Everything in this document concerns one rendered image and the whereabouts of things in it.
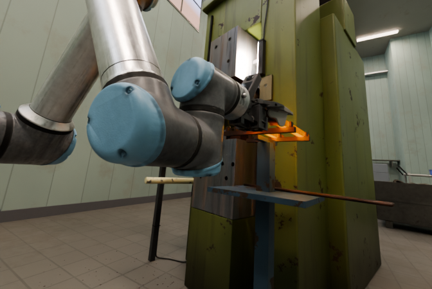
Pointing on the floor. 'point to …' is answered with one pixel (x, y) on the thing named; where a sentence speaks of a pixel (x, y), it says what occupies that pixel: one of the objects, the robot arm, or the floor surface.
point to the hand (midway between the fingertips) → (269, 115)
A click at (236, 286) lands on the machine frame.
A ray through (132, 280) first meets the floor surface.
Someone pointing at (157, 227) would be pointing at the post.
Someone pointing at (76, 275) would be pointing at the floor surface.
